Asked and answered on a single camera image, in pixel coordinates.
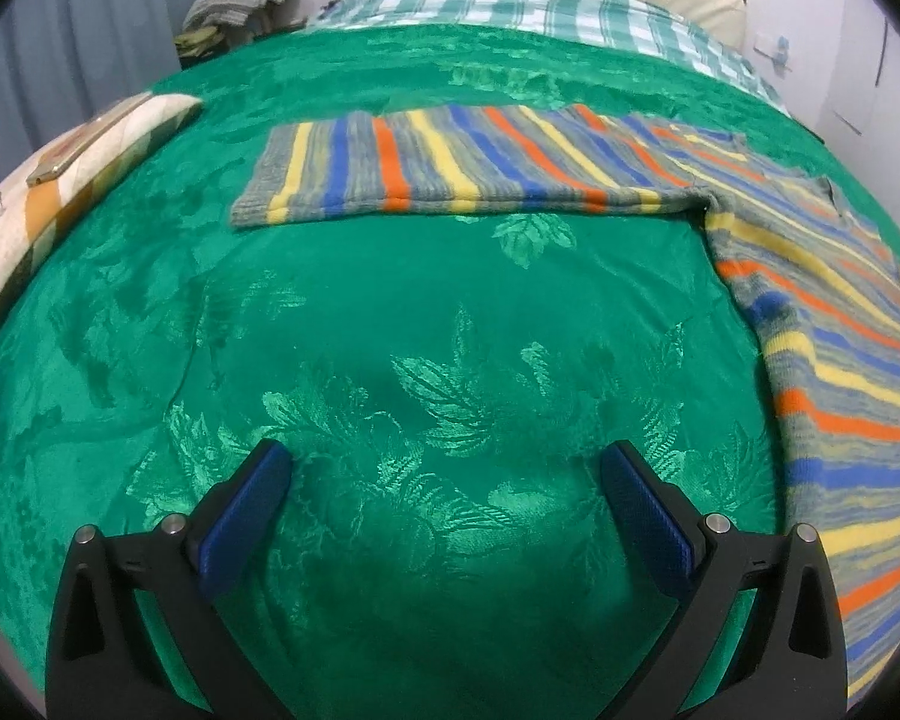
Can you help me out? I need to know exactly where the striped knit sweater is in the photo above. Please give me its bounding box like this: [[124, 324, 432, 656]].
[[212, 104, 900, 718]]

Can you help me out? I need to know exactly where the blue-grey curtain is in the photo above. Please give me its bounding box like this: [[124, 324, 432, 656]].
[[0, 0, 194, 182]]

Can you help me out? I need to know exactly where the grey knit clothes pile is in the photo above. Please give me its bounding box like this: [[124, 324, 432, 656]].
[[173, 0, 290, 64]]

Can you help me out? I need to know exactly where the green plaid bed sheet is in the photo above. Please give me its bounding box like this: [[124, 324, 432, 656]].
[[310, 0, 787, 112]]

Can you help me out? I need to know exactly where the white wardrobe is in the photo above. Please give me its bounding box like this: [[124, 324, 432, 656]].
[[820, 0, 900, 231]]

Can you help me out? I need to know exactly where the orange checkered folded cloth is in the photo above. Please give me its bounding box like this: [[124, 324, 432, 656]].
[[0, 93, 201, 316]]

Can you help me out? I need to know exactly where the green floral bedspread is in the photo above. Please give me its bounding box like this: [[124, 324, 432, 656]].
[[0, 25, 900, 718]]

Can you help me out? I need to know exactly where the white wall socket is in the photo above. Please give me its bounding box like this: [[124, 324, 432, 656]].
[[752, 32, 790, 76]]

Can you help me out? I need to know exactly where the flat phone on cloth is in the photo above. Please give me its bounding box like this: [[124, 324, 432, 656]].
[[27, 91, 152, 187]]

